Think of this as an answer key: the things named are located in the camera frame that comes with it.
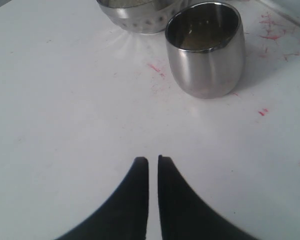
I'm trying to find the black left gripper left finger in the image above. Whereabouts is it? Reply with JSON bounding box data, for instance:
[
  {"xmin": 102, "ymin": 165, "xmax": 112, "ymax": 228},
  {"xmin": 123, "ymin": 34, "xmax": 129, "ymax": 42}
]
[{"xmin": 59, "ymin": 157, "xmax": 149, "ymax": 240}]

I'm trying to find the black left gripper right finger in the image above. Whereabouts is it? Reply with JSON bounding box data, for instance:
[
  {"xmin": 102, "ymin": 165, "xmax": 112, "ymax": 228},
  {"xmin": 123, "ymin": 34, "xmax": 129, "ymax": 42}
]
[{"xmin": 157, "ymin": 155, "xmax": 255, "ymax": 240}]

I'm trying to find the small steel cup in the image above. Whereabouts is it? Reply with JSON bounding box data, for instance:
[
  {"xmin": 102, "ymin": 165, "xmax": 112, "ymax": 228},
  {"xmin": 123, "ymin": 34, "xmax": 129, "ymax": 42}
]
[{"xmin": 165, "ymin": 1, "xmax": 246, "ymax": 99}]

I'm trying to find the steel rice bowl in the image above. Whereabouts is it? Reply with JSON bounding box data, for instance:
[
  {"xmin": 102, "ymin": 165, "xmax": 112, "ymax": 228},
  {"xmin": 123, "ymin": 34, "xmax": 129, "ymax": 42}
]
[{"xmin": 97, "ymin": 0, "xmax": 191, "ymax": 35}]

